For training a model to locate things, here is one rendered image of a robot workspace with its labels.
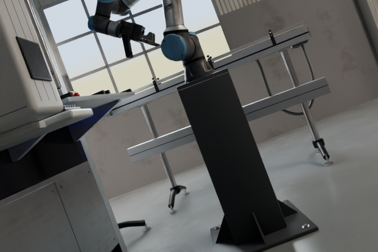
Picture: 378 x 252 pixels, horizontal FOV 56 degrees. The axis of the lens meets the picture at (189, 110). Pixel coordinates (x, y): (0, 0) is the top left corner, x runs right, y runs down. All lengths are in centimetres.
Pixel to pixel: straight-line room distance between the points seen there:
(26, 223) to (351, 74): 396
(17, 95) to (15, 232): 78
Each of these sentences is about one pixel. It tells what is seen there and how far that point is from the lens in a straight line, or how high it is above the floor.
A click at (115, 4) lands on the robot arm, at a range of 185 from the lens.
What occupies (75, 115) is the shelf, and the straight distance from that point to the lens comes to 117.
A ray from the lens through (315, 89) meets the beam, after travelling 267.
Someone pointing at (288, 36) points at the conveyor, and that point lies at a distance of 265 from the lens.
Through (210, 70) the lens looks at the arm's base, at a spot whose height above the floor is 81.
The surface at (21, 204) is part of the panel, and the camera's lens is 168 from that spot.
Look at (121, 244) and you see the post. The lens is 226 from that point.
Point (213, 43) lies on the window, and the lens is 436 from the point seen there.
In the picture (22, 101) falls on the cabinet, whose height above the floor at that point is 84.
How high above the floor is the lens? 67
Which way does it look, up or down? level
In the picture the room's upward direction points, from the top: 21 degrees counter-clockwise
